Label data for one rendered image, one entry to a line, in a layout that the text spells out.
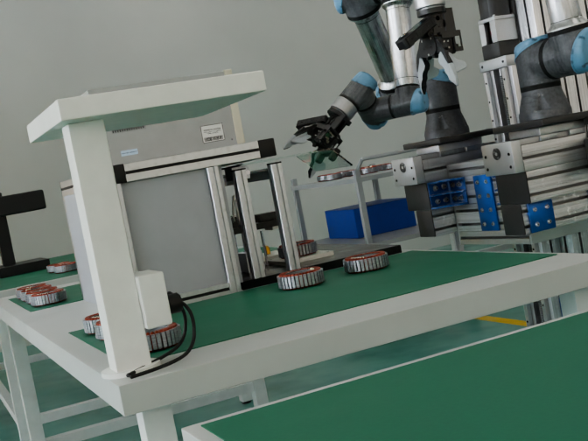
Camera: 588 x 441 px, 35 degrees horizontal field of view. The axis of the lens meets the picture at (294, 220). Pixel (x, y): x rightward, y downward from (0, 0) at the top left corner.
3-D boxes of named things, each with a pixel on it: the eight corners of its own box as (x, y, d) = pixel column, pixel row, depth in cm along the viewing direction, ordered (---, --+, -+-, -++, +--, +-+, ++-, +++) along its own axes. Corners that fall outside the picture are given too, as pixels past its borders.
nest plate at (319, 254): (312, 254, 275) (311, 249, 275) (334, 255, 261) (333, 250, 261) (265, 264, 269) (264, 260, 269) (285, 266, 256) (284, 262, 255)
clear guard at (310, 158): (317, 171, 280) (313, 151, 280) (353, 165, 258) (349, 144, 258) (215, 191, 268) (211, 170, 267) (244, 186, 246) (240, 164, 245)
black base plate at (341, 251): (307, 249, 315) (306, 242, 314) (402, 252, 256) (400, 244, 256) (174, 280, 296) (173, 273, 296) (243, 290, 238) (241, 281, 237)
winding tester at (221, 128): (198, 157, 291) (185, 92, 290) (245, 144, 251) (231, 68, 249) (73, 178, 276) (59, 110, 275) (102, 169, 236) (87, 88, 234)
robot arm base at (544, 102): (548, 117, 282) (542, 85, 281) (584, 111, 268) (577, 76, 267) (508, 124, 275) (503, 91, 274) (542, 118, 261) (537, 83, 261)
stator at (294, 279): (279, 293, 218) (276, 277, 217) (278, 287, 229) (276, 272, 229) (326, 284, 218) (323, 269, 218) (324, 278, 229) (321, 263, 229)
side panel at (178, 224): (238, 290, 238) (214, 166, 236) (241, 291, 235) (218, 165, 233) (131, 316, 227) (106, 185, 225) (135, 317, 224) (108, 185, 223)
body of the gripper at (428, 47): (465, 52, 231) (456, 3, 230) (436, 56, 227) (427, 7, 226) (446, 58, 238) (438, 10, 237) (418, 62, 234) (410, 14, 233)
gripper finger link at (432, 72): (439, 92, 240) (445, 59, 235) (420, 94, 238) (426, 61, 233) (432, 87, 242) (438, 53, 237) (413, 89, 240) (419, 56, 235)
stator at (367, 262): (363, 266, 239) (360, 252, 239) (398, 263, 231) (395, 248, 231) (335, 275, 231) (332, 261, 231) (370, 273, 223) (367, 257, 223)
